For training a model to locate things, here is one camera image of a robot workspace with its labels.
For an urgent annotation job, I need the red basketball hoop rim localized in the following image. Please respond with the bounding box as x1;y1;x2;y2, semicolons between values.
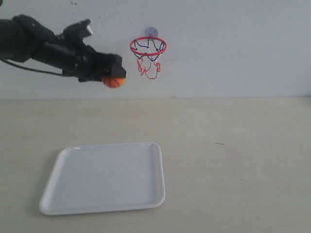
129;36;167;56

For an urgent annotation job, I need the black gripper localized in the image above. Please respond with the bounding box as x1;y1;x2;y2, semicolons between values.
31;19;127;83

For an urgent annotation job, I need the white plastic tray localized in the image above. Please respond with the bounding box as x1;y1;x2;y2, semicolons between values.
39;142;166;216

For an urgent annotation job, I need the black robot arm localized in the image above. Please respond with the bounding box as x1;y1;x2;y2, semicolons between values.
0;15;126;83

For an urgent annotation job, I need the clear suction cup mount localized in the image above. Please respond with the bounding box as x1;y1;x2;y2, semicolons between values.
144;27;158;37

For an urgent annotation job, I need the small orange basketball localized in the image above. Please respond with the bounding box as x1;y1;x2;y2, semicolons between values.
102;77;126;88

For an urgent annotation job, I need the red white black net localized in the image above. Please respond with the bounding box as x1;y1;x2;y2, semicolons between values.
133;53;163;80

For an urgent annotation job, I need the black cable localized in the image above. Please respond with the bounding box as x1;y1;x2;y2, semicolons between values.
0;58;64;76

